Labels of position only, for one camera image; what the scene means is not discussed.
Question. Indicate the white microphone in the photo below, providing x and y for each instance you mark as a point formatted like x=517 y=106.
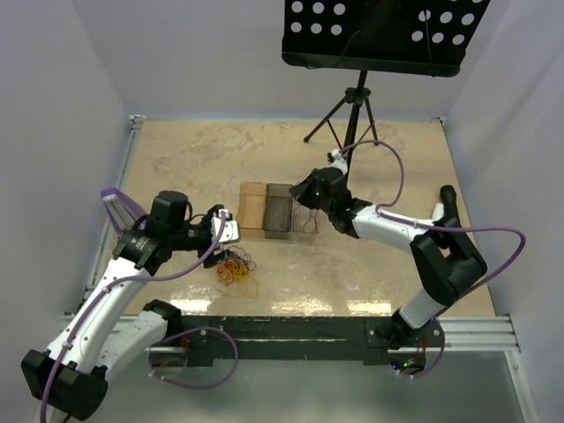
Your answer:
x=438 y=214

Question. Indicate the yellow red cable ball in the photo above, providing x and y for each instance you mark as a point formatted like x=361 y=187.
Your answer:
x=235 y=275

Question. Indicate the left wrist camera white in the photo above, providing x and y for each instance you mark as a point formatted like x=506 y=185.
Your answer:
x=224 y=227

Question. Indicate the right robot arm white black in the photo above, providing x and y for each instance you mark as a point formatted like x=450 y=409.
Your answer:
x=447 y=261

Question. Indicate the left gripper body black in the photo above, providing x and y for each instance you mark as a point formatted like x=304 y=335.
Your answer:
x=195 y=236

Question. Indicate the black microphone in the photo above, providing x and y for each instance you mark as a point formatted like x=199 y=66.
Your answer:
x=448 y=198

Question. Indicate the black music stand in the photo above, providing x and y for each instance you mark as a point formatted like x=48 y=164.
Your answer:
x=425 y=38

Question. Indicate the orange transparent bin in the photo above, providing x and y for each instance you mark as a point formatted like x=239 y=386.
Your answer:
x=252 y=206

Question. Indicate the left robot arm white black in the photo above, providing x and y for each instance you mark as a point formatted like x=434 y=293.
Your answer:
x=71 y=376

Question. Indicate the clear transparent bin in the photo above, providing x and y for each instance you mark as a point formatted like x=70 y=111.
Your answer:
x=305 y=223

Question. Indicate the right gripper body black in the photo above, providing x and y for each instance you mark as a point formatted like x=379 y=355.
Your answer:
x=315 y=201

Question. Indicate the grey transparent bin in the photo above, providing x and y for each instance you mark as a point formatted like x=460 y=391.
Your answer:
x=277 y=220

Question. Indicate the purple metronome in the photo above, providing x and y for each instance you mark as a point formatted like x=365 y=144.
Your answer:
x=122 y=210

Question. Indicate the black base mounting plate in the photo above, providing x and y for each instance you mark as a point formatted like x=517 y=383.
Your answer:
x=369 y=340

